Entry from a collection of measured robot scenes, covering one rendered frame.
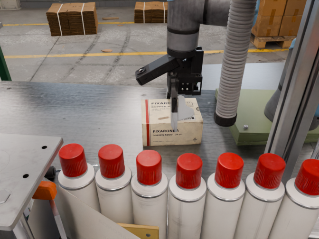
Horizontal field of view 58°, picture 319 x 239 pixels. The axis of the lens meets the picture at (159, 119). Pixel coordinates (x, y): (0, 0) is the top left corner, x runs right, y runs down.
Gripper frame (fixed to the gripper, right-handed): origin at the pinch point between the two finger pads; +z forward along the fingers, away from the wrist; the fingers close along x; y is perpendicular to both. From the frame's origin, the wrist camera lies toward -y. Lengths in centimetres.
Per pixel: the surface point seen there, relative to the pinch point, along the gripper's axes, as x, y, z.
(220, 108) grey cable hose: -30.7, 3.8, -22.1
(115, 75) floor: 209, -35, 89
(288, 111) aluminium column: -29.2, 15.4, -20.4
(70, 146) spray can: -35.6, -17.5, -19.8
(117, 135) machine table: -1.0, -15.1, 5.6
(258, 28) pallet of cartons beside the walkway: 276, 137, 61
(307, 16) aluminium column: -26.5, 15.3, -34.3
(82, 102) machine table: 18.2, -27.7, 5.8
